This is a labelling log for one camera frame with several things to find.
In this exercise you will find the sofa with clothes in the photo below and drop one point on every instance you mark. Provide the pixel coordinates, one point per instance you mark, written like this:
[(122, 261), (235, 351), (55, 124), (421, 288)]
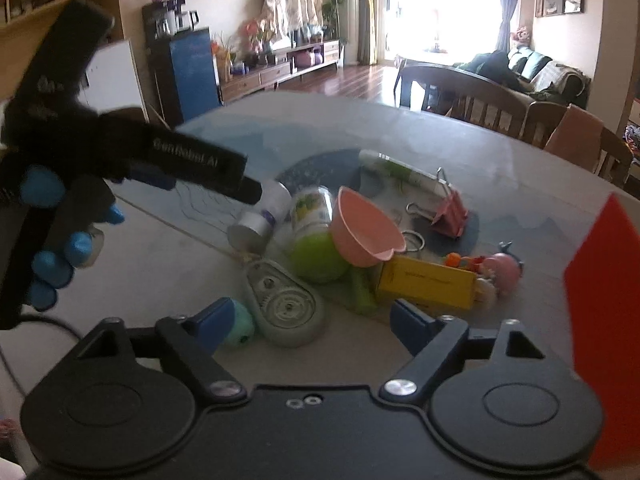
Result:
[(532, 74)]

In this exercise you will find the teal stone egg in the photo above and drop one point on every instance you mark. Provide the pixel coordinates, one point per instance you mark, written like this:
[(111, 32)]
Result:
[(243, 329)]

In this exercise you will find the red cardboard box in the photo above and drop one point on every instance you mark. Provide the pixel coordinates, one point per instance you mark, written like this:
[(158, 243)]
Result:
[(601, 285)]

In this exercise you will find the wooden chair with pink cloth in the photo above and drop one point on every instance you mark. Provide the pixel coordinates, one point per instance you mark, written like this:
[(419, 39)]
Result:
[(578, 137)]

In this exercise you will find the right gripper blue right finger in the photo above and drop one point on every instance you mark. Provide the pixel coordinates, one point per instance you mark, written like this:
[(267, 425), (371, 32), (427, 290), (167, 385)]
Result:
[(437, 349)]

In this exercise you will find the green potted plant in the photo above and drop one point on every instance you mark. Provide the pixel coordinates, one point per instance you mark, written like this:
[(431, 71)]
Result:
[(331, 12)]

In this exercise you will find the dark wooden dining chair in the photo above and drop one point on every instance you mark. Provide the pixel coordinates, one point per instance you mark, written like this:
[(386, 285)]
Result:
[(457, 94)]

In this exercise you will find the pink plastic scoop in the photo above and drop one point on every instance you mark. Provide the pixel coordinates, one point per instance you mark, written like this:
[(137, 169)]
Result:
[(362, 233)]

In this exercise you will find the orange toy figure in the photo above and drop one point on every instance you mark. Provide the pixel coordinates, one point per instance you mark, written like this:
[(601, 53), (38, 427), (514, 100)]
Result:
[(467, 263)]

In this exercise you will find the pink binder clip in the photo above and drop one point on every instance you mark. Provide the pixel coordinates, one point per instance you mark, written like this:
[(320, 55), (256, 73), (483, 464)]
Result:
[(443, 209)]

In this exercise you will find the blue black cabinet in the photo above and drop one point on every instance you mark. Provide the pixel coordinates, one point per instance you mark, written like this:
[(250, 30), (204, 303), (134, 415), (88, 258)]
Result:
[(180, 60)]

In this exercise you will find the white cabinet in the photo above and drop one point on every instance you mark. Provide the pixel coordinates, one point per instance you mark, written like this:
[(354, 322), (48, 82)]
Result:
[(111, 80)]

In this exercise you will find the grey correction tape dispenser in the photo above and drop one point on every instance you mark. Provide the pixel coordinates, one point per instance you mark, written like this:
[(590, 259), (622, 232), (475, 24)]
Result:
[(288, 312)]

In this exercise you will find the blue landscape table mat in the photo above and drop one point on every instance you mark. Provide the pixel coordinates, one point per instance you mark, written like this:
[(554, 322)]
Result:
[(540, 205)]

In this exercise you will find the fruit label jar green lid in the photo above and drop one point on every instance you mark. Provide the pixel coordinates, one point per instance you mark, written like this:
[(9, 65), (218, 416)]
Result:
[(313, 255)]

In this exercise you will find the wooden tv console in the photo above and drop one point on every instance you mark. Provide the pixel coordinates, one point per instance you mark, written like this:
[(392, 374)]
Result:
[(282, 66)]

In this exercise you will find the yellow cardboard box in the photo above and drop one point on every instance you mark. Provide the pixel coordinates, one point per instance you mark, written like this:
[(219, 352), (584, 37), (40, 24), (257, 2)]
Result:
[(425, 284)]

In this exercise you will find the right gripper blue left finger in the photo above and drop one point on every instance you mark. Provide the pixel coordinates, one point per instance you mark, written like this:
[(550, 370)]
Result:
[(187, 346)]

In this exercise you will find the blue gloved left hand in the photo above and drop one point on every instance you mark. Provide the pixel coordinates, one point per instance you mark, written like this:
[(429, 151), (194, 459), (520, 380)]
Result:
[(45, 221)]

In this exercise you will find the pink narwhal girl figurine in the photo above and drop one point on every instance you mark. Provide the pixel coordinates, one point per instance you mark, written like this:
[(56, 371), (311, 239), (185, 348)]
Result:
[(497, 275)]

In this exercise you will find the white green glue tube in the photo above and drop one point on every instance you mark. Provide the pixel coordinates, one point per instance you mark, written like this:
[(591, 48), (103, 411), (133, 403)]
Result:
[(394, 168)]

